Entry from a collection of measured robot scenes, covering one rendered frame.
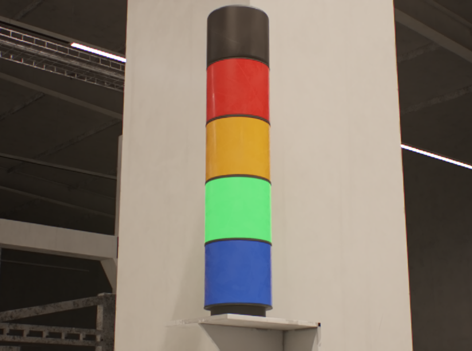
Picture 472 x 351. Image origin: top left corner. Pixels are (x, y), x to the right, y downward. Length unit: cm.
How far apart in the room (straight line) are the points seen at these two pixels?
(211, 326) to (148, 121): 38
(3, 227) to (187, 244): 1111
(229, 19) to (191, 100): 19
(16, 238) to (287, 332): 1134
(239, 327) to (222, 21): 29
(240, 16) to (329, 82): 22
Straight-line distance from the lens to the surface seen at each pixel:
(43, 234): 1229
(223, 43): 81
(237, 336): 77
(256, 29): 82
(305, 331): 79
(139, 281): 101
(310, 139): 95
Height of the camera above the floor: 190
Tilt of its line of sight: 16 degrees up
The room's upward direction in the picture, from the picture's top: straight up
